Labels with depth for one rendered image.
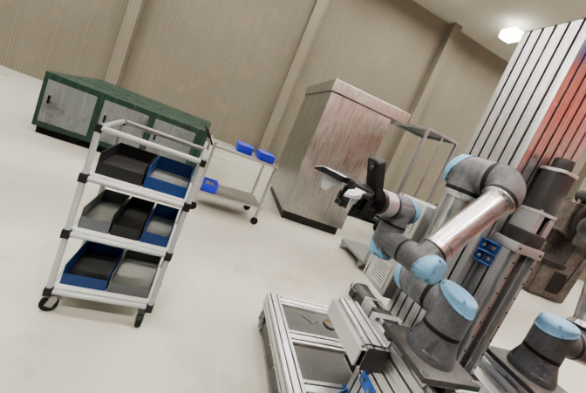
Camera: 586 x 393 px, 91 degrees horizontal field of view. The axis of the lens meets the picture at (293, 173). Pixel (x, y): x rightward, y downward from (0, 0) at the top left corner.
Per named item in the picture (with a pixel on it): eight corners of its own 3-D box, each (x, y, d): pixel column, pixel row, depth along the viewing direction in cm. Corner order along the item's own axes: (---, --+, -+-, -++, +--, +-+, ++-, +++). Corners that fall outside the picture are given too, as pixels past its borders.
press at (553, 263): (534, 300, 602) (601, 185, 566) (487, 269, 716) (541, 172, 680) (579, 315, 638) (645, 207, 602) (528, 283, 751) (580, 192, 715)
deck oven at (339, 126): (351, 241, 475) (411, 114, 445) (277, 217, 442) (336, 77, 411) (321, 206, 647) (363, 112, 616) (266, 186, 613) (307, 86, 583)
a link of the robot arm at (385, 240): (386, 267, 80) (404, 232, 79) (361, 246, 90) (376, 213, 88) (404, 269, 84) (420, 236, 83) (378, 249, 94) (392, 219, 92)
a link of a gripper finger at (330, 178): (306, 182, 78) (337, 198, 78) (316, 163, 77) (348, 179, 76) (308, 179, 81) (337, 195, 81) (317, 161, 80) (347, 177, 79)
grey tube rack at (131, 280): (30, 316, 140) (89, 122, 126) (71, 267, 179) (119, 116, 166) (146, 332, 157) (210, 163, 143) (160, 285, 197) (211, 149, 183)
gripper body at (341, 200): (346, 215, 73) (378, 224, 80) (363, 186, 71) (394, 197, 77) (331, 200, 80) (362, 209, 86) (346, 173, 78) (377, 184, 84)
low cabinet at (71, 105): (198, 158, 612) (211, 122, 601) (190, 182, 435) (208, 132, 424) (89, 120, 547) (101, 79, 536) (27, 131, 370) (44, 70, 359)
